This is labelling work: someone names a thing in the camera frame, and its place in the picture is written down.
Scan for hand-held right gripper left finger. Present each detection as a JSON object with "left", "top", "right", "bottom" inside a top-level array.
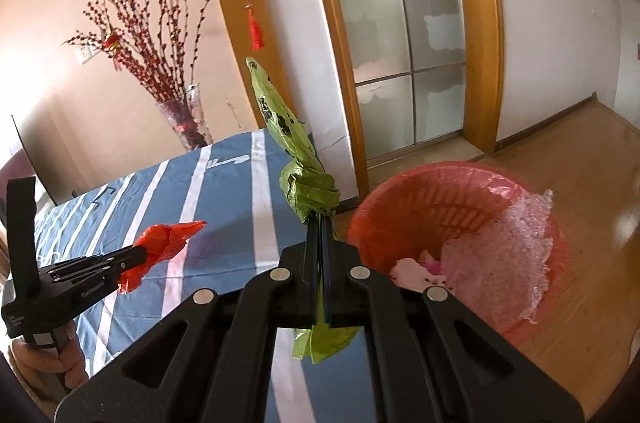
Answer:
[{"left": 55, "top": 215, "right": 323, "bottom": 423}]

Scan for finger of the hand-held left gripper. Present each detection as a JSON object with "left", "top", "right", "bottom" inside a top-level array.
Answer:
[{"left": 107, "top": 244, "right": 149, "bottom": 289}]

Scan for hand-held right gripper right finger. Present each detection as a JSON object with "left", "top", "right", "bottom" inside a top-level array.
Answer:
[{"left": 322, "top": 215, "right": 586, "bottom": 423}]

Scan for red plastic bag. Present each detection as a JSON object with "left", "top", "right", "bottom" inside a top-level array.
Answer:
[{"left": 117, "top": 219, "right": 208, "bottom": 296}]

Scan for light green plastic bag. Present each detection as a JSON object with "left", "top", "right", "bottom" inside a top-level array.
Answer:
[{"left": 245, "top": 57, "right": 363, "bottom": 366}]

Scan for pink plastic bag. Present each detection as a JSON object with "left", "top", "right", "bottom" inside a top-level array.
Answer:
[{"left": 389, "top": 250, "right": 451, "bottom": 293}]

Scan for red plastic basket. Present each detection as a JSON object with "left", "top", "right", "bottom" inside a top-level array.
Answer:
[{"left": 346, "top": 161, "right": 571, "bottom": 346}]

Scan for clear crinkled plastic bag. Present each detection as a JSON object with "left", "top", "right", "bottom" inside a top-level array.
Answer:
[{"left": 440, "top": 189, "right": 557, "bottom": 324}]

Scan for person's left hand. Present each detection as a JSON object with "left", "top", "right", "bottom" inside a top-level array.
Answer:
[{"left": 7, "top": 323, "right": 89, "bottom": 405}]

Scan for blue striped tablecloth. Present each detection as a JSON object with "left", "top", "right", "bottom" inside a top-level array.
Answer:
[{"left": 30, "top": 129, "right": 371, "bottom": 423}]

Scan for black television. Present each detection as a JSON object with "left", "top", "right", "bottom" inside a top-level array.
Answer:
[{"left": 0, "top": 115, "right": 58, "bottom": 224}]

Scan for glass vase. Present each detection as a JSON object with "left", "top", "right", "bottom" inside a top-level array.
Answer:
[{"left": 155, "top": 84, "right": 211, "bottom": 152}]

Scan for red berry branches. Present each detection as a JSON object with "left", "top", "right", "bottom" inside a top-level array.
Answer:
[{"left": 62, "top": 0, "right": 226, "bottom": 104}]

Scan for red lantern ornament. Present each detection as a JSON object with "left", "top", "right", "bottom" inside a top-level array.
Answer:
[{"left": 101, "top": 32, "right": 123, "bottom": 71}]

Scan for frosted glass sliding door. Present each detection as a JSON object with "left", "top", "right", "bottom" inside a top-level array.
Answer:
[{"left": 315, "top": 0, "right": 468, "bottom": 168}]

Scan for wooden door frame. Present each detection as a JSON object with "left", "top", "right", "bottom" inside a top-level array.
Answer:
[{"left": 197, "top": 0, "right": 506, "bottom": 204}]

